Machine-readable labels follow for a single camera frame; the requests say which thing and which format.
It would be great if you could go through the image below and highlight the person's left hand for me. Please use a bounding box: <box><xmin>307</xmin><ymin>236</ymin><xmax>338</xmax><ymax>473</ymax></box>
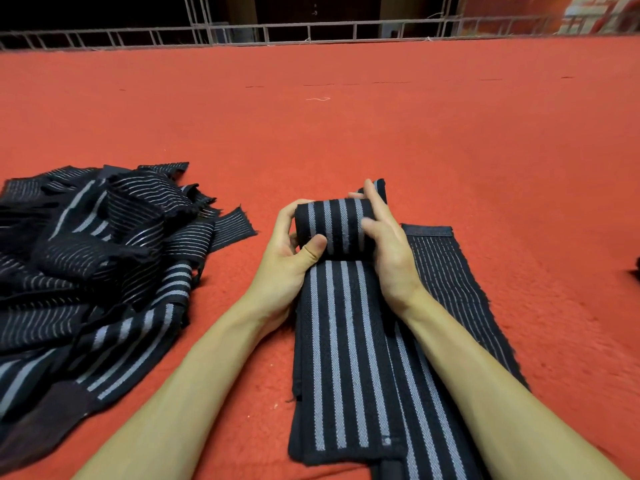
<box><xmin>248</xmin><ymin>199</ymin><xmax>328</xmax><ymax>326</ymax></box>

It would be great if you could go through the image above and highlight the person's right hand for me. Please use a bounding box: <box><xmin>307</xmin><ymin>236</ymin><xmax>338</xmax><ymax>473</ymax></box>
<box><xmin>348</xmin><ymin>179</ymin><xmax>425</xmax><ymax>319</ymax></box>

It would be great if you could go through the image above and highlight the black wide-striped elastic strap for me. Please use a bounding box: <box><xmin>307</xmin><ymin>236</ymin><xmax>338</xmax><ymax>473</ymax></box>
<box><xmin>287</xmin><ymin>178</ymin><xmax>409</xmax><ymax>468</ymax></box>

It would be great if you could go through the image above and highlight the person's right forearm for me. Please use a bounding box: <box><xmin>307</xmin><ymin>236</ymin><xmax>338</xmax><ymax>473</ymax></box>
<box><xmin>397</xmin><ymin>286</ymin><xmax>629</xmax><ymax>480</ymax></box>

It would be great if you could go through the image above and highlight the person's left forearm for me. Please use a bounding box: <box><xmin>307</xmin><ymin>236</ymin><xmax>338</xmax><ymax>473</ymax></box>
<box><xmin>72</xmin><ymin>294</ymin><xmax>302</xmax><ymax>480</ymax></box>

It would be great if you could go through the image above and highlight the grey metal railing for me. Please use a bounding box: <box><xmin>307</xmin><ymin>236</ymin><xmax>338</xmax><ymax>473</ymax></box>
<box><xmin>0</xmin><ymin>14</ymin><xmax>640</xmax><ymax>52</ymax></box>

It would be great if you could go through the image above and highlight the red and white banner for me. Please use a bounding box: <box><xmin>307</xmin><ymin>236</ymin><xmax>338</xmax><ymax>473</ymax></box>
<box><xmin>459</xmin><ymin>0</ymin><xmax>640</xmax><ymax>36</ymax></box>

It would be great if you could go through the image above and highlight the black thin-striped elastic strap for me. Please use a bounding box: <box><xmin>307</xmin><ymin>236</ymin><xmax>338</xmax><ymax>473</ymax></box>
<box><xmin>369</xmin><ymin>223</ymin><xmax>531</xmax><ymax>480</ymax></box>

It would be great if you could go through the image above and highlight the pile of black striped straps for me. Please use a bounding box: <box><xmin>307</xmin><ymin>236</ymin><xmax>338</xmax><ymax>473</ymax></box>
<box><xmin>0</xmin><ymin>162</ymin><xmax>259</xmax><ymax>476</ymax></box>

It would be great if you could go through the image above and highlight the grey metal truss post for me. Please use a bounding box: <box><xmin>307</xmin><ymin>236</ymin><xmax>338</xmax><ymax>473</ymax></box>
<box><xmin>182</xmin><ymin>0</ymin><xmax>217</xmax><ymax>45</ymax></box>

